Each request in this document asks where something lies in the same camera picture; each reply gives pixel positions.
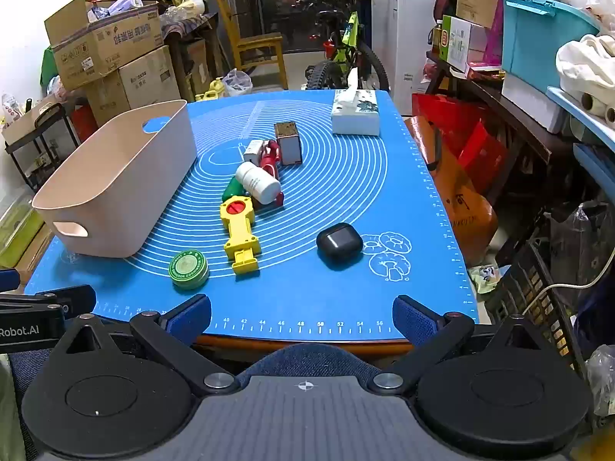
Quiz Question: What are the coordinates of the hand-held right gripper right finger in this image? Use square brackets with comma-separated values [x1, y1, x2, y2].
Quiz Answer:
[371, 294, 573, 393]

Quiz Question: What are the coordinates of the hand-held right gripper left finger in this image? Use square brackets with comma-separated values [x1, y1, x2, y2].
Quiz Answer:
[48, 294, 238, 395]

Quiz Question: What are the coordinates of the yellow toy with red knob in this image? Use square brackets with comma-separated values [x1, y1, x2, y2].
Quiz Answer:
[219, 196, 263, 276]

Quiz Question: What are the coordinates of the pink plastic storage basket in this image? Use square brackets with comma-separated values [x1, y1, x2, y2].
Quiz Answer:
[32, 100, 198, 259]

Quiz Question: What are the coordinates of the green bottle with gold cap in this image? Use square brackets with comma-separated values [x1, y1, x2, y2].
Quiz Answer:
[222, 176, 251, 203]

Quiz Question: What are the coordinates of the white pill bottle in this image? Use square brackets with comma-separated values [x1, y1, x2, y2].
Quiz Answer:
[235, 162, 282, 205]

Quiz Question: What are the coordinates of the red plastic toy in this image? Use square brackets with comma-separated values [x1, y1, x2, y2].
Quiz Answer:
[257, 139, 285, 208]

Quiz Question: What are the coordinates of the green round tin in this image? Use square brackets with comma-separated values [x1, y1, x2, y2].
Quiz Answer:
[168, 249, 210, 291]

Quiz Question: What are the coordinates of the green transparent box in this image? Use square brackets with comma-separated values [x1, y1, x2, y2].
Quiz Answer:
[0, 196, 45, 268]

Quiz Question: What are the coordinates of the snack packet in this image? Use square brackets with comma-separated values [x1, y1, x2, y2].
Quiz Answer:
[467, 264, 503, 295]

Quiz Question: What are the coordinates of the black earbuds case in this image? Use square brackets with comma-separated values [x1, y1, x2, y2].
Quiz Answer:
[316, 222, 364, 266]

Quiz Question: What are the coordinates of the blue grey fabric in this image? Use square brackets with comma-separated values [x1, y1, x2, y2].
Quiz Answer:
[234, 343, 385, 386]

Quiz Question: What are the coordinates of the orange paper bag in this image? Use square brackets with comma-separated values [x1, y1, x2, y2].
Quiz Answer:
[405, 115, 499, 266]

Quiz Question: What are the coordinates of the black plastic crate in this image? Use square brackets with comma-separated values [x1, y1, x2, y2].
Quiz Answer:
[484, 239, 588, 376]

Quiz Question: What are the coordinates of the black metal cart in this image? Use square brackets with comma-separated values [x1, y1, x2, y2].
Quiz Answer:
[4, 101, 81, 192]

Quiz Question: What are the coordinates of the blue silicone baking mat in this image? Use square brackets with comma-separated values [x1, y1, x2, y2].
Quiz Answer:
[24, 89, 481, 342]

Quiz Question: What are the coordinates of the red container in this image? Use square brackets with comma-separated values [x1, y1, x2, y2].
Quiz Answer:
[71, 103, 98, 143]

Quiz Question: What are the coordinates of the grey plastic bag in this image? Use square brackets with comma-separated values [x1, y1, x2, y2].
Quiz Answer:
[548, 201, 615, 299]

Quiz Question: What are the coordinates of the red paper bag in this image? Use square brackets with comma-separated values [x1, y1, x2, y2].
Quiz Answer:
[411, 93, 510, 194]

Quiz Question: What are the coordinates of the small brown box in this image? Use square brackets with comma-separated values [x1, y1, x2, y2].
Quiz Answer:
[274, 121, 303, 167]

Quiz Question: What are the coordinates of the white tissue box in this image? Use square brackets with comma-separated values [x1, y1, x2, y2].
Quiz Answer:
[331, 68, 381, 136]

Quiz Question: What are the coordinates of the closed cardboard box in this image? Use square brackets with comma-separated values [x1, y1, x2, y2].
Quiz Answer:
[86, 45, 182, 126]

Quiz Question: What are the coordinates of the clear plastic bag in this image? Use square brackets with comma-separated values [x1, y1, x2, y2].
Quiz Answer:
[221, 69, 253, 97]

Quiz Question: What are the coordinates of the large open cardboard box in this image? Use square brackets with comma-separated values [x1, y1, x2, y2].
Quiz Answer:
[44, 0, 165, 91]

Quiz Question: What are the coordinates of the pink flat box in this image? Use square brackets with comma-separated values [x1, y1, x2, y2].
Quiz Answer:
[465, 61, 506, 81]

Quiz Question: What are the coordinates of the light blue shelf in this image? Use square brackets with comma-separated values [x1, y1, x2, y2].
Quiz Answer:
[546, 86, 615, 195]

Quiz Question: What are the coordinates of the green mountain bicycle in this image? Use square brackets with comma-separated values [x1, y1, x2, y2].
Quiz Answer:
[287, 0, 391, 92]

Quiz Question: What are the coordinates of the dark wooden side table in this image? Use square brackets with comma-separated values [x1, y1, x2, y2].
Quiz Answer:
[160, 12, 226, 103]

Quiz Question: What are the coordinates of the wooden chair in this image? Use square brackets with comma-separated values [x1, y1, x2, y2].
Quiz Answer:
[214, 0, 289, 90]

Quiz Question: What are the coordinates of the green and white carton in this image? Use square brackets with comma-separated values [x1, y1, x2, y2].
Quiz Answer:
[441, 15, 492, 74]

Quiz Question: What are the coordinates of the white chest freezer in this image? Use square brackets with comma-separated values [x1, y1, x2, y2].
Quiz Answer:
[370, 0, 440, 117]

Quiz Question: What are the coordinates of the teal plastic storage bin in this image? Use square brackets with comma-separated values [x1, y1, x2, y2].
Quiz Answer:
[497, 0, 602, 93]

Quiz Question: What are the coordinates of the white cloth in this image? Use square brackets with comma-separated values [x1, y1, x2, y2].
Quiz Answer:
[556, 33, 615, 103]

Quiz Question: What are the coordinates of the white cable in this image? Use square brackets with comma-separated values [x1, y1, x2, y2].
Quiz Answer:
[521, 244, 615, 314]

